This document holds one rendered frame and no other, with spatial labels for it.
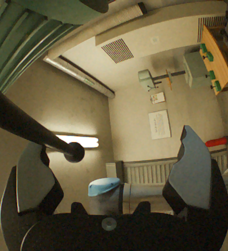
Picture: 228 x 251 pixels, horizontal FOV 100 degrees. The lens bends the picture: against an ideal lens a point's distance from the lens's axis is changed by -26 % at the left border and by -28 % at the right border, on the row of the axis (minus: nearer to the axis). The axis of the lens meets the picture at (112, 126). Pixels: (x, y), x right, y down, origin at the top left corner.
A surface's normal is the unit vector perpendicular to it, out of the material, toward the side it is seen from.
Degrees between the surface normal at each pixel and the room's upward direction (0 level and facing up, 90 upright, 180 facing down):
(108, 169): 90
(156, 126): 90
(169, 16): 90
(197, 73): 90
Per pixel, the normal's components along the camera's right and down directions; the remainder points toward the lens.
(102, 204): -0.19, -0.13
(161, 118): -0.46, -0.11
